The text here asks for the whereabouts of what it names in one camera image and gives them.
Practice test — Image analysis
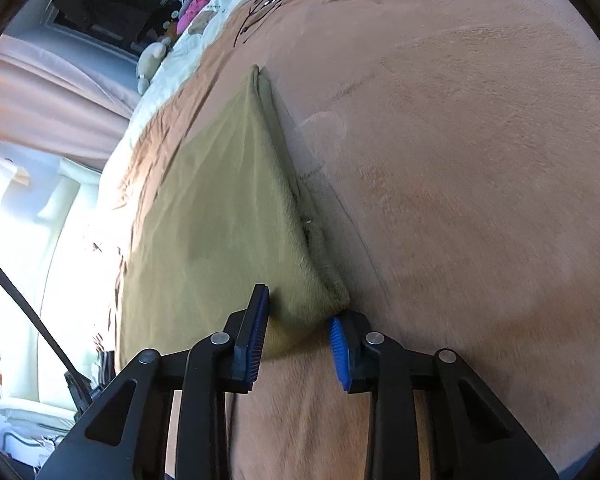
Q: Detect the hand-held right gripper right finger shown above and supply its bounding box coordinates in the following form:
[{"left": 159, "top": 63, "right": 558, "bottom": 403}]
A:
[{"left": 327, "top": 311, "right": 561, "bottom": 480}]

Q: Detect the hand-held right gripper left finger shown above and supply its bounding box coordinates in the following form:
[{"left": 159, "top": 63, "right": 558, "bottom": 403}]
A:
[{"left": 35, "top": 284, "right": 272, "bottom": 480}]

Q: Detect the olive printed t-shirt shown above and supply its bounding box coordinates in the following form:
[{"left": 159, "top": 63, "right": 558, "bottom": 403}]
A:
[{"left": 117, "top": 64, "right": 352, "bottom": 361}]

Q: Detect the cream bed headboard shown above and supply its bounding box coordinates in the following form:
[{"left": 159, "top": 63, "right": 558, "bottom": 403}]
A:
[{"left": 0, "top": 150, "right": 128, "bottom": 461}]

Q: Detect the brown blanket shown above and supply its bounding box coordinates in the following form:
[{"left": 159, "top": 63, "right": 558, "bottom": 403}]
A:
[{"left": 95, "top": 0, "right": 600, "bottom": 480}]

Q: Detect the cream duvet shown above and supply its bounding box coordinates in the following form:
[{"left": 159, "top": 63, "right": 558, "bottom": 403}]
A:
[{"left": 102, "top": 0, "right": 301, "bottom": 176}]

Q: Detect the white plush toy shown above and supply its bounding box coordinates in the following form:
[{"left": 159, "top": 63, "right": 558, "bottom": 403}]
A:
[{"left": 136, "top": 40, "right": 173, "bottom": 93}]

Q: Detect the pink curtain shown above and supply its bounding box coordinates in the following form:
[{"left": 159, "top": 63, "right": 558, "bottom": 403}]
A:
[{"left": 0, "top": 35, "right": 141, "bottom": 171}]

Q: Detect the pink cloth pile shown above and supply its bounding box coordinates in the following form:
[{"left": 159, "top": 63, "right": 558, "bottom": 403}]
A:
[{"left": 176, "top": 0, "right": 221, "bottom": 33}]

